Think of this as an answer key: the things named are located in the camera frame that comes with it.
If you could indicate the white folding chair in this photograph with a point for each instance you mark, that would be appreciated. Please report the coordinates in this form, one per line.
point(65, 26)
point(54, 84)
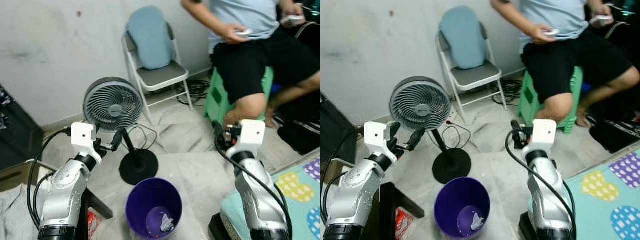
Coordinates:
point(160, 76)
point(472, 76)

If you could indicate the black low stand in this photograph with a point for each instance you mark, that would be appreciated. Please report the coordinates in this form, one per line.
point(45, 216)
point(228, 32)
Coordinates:
point(400, 200)
point(97, 205)

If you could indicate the person in black shorts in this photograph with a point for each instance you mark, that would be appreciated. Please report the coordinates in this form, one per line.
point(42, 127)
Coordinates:
point(250, 60)
point(565, 60)

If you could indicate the white paper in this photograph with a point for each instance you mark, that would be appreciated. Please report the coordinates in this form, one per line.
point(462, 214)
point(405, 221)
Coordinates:
point(166, 224)
point(477, 222)

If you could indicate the person's right forearm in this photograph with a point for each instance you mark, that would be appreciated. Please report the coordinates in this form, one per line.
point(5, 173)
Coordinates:
point(512, 15)
point(202, 15)

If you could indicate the white cloth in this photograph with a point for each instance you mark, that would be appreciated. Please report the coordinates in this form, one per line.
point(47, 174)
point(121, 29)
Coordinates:
point(15, 215)

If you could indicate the person's left forearm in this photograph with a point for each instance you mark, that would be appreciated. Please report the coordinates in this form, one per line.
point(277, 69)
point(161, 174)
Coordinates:
point(597, 2)
point(289, 2)

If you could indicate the person's left hand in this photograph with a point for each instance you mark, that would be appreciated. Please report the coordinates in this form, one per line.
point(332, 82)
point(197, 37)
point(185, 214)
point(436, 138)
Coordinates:
point(602, 11)
point(294, 10)

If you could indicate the teal mat with colourful shapes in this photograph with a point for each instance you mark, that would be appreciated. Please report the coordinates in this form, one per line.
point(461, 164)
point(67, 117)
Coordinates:
point(290, 200)
point(600, 200)

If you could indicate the grey standing fan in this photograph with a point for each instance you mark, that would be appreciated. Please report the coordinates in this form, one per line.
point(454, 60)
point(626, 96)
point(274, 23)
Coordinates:
point(419, 105)
point(112, 105)

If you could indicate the green plastic stool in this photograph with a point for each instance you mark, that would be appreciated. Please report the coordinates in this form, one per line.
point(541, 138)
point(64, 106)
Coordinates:
point(217, 97)
point(527, 100)

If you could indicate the brown cardboard box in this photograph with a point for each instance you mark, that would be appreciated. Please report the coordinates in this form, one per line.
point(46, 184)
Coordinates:
point(12, 179)

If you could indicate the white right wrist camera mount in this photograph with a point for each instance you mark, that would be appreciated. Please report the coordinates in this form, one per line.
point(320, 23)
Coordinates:
point(544, 135)
point(252, 137)

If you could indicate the black cabinet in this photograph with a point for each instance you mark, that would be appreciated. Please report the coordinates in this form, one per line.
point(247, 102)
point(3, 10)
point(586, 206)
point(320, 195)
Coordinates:
point(17, 135)
point(337, 140)

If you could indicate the light blue cushion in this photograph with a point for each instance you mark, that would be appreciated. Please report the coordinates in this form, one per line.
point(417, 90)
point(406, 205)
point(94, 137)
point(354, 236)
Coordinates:
point(150, 37)
point(464, 37)

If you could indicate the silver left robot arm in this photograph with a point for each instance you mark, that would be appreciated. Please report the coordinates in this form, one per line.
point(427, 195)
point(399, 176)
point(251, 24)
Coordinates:
point(62, 195)
point(355, 195)

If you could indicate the red and white packet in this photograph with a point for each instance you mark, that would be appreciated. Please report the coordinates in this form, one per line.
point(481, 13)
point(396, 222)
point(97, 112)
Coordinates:
point(402, 222)
point(92, 225)

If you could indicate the white handheld controller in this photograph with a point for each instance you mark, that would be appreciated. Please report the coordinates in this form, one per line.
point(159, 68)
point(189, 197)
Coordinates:
point(292, 21)
point(553, 33)
point(600, 21)
point(246, 33)

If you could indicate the purple waste bin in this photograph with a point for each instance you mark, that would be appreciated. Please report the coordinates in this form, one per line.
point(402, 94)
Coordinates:
point(452, 200)
point(142, 200)

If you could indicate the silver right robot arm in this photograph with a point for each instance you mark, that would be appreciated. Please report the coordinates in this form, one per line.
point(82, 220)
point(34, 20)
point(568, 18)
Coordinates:
point(547, 200)
point(257, 200)

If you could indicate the white power strip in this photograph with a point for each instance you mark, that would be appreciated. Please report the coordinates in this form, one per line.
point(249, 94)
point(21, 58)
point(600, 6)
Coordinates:
point(452, 118)

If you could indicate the person's right hand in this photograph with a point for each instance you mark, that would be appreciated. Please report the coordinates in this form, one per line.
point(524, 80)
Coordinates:
point(539, 36)
point(230, 36)

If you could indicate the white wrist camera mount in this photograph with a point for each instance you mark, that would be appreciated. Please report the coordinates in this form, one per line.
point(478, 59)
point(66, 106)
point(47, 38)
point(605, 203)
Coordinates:
point(544, 135)
point(82, 137)
point(375, 137)
point(252, 137)

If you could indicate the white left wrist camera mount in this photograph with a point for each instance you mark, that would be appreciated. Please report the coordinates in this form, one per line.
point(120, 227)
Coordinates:
point(82, 137)
point(375, 137)

